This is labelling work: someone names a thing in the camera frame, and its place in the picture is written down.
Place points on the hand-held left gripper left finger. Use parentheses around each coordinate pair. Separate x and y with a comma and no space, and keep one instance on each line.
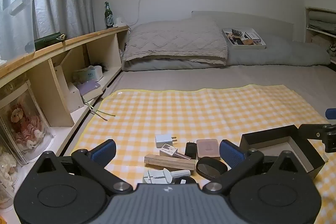
(105,151)

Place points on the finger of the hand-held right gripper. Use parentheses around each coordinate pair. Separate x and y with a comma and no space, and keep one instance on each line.
(309,132)
(331,113)

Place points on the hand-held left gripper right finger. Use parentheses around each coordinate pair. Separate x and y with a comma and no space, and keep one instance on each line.
(231,153)

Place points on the brown rectangular block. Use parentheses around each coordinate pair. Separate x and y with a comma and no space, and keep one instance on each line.
(207,148)

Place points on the black oval mirror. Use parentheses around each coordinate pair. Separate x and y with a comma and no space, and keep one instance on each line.
(210,170)

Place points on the black cardboard box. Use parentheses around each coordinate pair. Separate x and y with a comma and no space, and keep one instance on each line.
(262,136)

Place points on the black charger plug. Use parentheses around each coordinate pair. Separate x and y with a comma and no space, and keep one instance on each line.
(190,150)

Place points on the white charger plug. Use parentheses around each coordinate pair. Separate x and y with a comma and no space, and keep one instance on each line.
(162,140)

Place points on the light wooden block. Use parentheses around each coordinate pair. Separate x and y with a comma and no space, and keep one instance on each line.
(168,162)

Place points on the yellow green ribbons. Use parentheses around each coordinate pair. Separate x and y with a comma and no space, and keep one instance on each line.
(103,114)

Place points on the small black white gadget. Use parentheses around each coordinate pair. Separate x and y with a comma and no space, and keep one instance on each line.
(190,180)

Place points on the yellow white checkered mat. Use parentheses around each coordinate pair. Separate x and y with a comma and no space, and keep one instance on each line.
(183,113)

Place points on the purple notebook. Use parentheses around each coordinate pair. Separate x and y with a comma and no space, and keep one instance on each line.
(90,87)

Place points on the tissue pack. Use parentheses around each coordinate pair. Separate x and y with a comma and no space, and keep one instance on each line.
(88,73)

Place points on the black furry item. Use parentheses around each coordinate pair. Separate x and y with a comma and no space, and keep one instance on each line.
(101,67)

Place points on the boxed teddy bear bouquet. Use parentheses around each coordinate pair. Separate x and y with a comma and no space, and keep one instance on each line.
(23,121)

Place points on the wardrobe shelf with bedding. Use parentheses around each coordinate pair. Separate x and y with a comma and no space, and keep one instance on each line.
(320,19)

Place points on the jar with white flowers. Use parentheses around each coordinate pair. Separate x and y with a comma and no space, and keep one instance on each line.
(6,176)

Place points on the white tray box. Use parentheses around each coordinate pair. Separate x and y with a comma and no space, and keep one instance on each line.
(249,47)

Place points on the wooden shelf unit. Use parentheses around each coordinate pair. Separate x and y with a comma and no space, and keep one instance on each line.
(78,39)

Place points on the green pouch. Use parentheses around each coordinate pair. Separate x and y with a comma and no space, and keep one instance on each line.
(47,41)

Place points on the beige quilted blanket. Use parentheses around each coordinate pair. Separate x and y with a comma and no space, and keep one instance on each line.
(178,40)

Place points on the small white cup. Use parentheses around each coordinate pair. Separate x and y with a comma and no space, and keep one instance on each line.
(119,22)

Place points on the green glass bottle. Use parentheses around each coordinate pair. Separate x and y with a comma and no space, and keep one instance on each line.
(108,16)

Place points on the grey curtain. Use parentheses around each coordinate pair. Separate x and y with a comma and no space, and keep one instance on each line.
(63,14)

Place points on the clear plastic container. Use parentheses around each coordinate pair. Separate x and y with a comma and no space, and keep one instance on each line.
(15,29)

